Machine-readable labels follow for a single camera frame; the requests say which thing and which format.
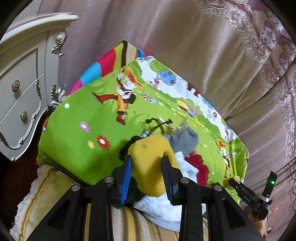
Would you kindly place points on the black velvet scrunchie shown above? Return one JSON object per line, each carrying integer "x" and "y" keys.
{"x": 124, "y": 150}

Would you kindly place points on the beige pink curtain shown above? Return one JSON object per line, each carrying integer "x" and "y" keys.
{"x": 237, "y": 54}

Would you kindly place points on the person right hand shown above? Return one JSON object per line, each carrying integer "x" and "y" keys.
{"x": 261, "y": 224}

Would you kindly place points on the striped velvet cushion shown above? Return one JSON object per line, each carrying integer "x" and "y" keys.
{"x": 51, "y": 184}

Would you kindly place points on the white carved nightstand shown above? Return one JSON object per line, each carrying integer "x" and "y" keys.
{"x": 30, "y": 53}

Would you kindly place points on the dark green knit sock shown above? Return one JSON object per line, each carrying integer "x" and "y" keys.
{"x": 134, "y": 195}

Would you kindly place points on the black white checkered cloth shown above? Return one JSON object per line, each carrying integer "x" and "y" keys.
{"x": 183, "y": 139}

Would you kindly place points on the red fuzzy sock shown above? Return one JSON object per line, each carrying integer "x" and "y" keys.
{"x": 203, "y": 172}

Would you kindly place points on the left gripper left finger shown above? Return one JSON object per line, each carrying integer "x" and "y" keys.
{"x": 85, "y": 211}

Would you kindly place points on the green cartoon bed sheet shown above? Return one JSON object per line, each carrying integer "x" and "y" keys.
{"x": 84, "y": 134}

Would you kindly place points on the yellow sponge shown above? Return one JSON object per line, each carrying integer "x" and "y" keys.
{"x": 146, "y": 155}

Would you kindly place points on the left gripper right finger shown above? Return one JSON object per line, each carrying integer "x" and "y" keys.
{"x": 226, "y": 220}

